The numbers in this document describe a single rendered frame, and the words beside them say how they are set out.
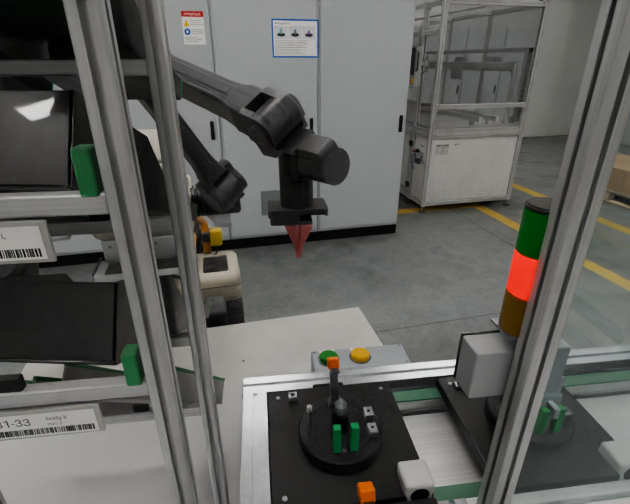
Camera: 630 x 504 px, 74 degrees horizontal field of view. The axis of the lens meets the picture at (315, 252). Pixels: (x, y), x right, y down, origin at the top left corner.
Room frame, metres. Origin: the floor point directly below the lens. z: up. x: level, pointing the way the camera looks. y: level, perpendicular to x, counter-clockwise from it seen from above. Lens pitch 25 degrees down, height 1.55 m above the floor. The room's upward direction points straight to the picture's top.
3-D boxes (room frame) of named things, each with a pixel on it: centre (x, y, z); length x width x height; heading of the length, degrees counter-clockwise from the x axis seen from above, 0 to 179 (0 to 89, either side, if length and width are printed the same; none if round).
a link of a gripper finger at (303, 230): (0.69, 0.04, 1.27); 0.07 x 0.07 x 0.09; 7
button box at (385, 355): (0.73, -0.10, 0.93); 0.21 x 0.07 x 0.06; 97
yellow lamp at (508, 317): (0.41, -0.25, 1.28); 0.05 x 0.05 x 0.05
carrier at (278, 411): (0.51, -0.04, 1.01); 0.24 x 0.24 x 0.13; 7
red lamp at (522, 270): (0.41, -0.25, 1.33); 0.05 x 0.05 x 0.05
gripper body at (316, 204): (0.69, 0.03, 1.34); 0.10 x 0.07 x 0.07; 97
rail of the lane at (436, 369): (0.69, -0.30, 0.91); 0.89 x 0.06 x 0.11; 97
